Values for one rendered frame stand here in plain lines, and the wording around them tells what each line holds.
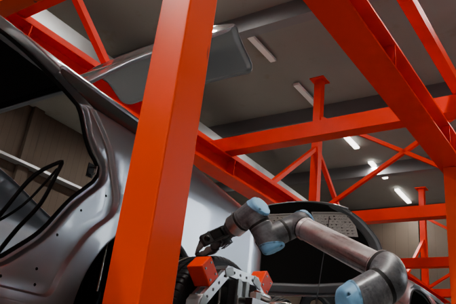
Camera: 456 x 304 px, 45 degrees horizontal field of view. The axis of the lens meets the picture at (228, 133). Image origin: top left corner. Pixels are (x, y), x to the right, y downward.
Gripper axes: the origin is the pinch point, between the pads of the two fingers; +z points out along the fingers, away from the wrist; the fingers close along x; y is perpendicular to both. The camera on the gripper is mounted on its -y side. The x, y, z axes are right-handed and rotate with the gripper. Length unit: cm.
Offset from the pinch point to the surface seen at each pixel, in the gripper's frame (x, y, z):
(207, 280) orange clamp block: -15.4, -15.1, -10.2
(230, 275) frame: -15.5, -0.8, -10.5
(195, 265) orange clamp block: -8.7, -17.8, -10.0
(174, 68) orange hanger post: 51, -30, -51
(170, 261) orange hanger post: -9.7, -42.5, -20.4
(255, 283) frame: -20.8, 16.7, -7.7
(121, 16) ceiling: 587, 501, 280
